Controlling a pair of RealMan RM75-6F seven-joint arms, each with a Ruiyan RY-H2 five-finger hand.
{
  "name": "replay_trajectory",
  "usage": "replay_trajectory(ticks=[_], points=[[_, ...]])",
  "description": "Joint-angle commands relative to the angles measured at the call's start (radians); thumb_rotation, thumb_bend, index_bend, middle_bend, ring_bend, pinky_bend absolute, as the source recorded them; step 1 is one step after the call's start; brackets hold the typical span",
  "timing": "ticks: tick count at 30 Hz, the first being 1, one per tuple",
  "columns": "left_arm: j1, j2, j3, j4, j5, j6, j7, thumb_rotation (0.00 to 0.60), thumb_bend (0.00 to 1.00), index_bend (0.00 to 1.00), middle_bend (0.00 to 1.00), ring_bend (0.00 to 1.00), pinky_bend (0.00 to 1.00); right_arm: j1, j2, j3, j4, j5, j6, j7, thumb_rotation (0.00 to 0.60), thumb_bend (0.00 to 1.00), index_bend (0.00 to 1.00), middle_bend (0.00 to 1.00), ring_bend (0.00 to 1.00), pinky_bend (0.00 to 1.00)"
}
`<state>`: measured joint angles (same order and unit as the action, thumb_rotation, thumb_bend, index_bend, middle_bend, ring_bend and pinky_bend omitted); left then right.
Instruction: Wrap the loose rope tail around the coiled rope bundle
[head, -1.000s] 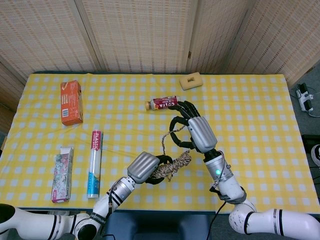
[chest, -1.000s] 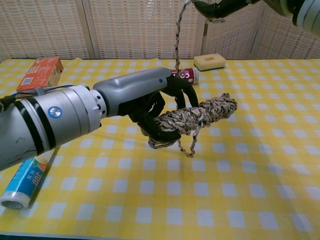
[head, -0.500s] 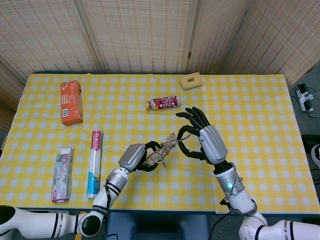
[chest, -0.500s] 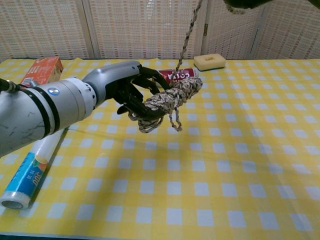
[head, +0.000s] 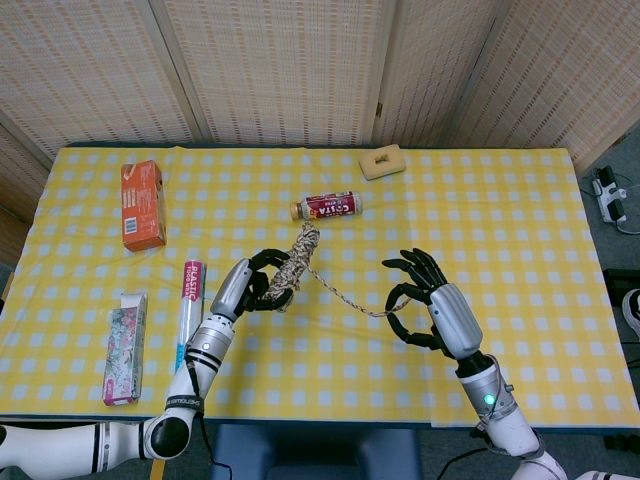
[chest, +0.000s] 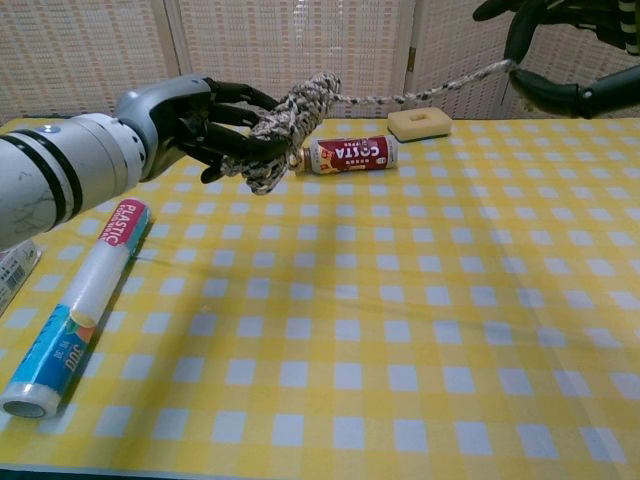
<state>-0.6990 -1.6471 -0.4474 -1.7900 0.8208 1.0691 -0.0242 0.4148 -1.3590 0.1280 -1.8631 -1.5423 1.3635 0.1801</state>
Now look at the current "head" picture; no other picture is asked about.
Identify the woven bamboo folding screen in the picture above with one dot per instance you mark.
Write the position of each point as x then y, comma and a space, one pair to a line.
275, 75

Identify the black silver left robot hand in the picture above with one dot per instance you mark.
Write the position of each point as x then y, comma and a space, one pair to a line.
232, 290

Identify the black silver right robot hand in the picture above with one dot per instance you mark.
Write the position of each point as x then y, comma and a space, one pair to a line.
457, 320

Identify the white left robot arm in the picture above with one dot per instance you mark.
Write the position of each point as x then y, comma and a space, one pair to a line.
207, 345

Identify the white power strip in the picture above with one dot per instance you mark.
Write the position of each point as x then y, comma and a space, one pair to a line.
607, 200

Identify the red Costa coffee bottle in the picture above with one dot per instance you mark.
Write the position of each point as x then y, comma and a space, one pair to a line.
330, 206

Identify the plastic food wrap roll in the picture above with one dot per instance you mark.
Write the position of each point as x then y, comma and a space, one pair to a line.
192, 300

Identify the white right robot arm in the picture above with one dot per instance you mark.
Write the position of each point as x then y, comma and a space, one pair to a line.
492, 400

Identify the floral pink toothpaste box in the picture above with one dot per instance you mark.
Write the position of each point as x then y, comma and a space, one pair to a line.
125, 350

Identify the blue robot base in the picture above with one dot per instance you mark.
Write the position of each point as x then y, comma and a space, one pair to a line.
315, 452

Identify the yellow sponge with hole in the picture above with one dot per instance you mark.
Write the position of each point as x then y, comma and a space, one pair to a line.
372, 170

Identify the black floor box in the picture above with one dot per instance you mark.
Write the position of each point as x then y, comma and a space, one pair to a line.
620, 279

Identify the orange cardboard box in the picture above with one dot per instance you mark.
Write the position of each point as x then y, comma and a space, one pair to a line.
142, 205

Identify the yellow white checkered tablecloth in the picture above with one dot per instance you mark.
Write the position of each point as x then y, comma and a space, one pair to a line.
525, 250

